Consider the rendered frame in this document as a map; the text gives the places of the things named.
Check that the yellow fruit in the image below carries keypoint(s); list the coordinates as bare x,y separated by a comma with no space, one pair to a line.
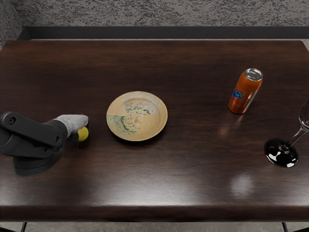
83,134

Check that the beige plate with floral print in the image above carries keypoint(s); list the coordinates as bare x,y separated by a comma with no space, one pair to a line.
136,116

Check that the orange drink can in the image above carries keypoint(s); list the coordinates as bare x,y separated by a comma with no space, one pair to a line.
244,93

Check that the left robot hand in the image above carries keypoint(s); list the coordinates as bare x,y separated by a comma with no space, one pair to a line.
72,122

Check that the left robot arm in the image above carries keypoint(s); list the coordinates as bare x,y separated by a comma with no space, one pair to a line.
29,137

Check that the clear wine glass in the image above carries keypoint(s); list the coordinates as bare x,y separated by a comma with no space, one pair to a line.
282,152

